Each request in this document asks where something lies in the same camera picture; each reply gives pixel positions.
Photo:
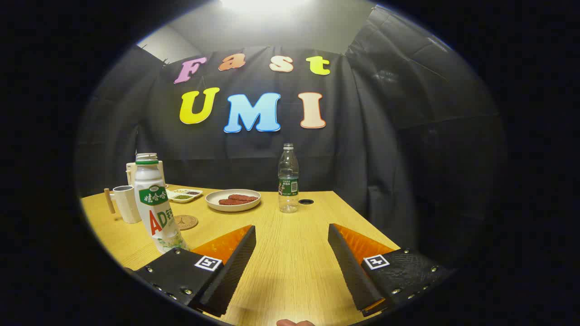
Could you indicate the small black round disc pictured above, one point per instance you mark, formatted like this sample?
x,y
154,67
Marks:
x,y
306,201

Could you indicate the white round plate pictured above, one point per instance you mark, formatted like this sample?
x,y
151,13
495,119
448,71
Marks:
x,y
235,207

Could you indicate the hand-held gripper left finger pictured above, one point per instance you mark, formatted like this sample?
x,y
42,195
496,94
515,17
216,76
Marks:
x,y
235,271

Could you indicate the round wooden coaster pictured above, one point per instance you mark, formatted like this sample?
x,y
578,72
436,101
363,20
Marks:
x,y
186,222

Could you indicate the clear plastic water bottle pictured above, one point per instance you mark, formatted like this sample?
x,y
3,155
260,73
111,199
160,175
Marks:
x,y
288,181

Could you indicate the cream toaster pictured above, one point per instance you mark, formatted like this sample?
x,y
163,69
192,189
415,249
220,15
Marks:
x,y
130,174

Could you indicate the black backdrop cloth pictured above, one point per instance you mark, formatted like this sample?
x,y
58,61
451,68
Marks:
x,y
362,158

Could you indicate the white divided bean dish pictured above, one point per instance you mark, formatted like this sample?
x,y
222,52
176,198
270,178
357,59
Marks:
x,y
183,196

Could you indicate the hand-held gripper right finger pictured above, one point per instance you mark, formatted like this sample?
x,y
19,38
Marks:
x,y
351,271

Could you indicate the wooden table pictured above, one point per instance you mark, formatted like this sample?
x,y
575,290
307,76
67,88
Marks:
x,y
290,253

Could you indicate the red meat slice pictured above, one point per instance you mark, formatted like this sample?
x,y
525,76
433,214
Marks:
x,y
244,197
229,202

